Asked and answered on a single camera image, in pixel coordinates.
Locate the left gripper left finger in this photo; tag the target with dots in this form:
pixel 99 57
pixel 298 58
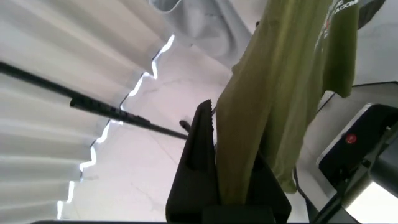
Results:
pixel 196 174

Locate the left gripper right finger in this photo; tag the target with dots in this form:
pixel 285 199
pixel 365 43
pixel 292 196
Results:
pixel 267 193

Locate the green garment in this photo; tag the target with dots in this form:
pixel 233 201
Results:
pixel 273 93

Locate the pale grey shorts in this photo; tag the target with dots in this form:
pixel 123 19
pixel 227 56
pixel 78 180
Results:
pixel 211 28

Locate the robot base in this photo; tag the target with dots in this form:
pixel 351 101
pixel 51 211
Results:
pixel 351 149

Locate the black clothes rack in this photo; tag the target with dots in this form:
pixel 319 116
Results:
pixel 93 105

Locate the white curtain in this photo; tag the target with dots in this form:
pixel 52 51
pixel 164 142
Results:
pixel 62 37

